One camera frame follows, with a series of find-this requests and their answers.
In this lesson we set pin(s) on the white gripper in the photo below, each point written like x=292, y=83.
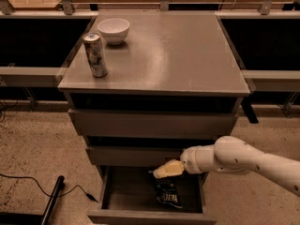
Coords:
x=187, y=162

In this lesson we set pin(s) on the blue chip bag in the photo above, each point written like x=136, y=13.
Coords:
x=166, y=191

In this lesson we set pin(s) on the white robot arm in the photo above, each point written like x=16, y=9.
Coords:
x=232, y=155

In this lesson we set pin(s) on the grey open bottom drawer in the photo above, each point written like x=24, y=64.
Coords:
x=128, y=197

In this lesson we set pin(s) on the grey middle drawer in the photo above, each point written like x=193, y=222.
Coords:
x=131, y=156

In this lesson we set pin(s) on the grey drawer cabinet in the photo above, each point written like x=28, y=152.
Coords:
x=171, y=62

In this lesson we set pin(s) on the grey top drawer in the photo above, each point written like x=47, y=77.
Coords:
x=162, y=125

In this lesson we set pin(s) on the black pole on floor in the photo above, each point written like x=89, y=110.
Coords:
x=58, y=187

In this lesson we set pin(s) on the tall patterned drink can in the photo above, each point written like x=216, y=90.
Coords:
x=94, y=52

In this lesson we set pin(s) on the white ceramic bowl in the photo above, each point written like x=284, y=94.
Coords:
x=114, y=31

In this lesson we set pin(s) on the metal frame railing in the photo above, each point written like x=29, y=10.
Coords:
x=39, y=39

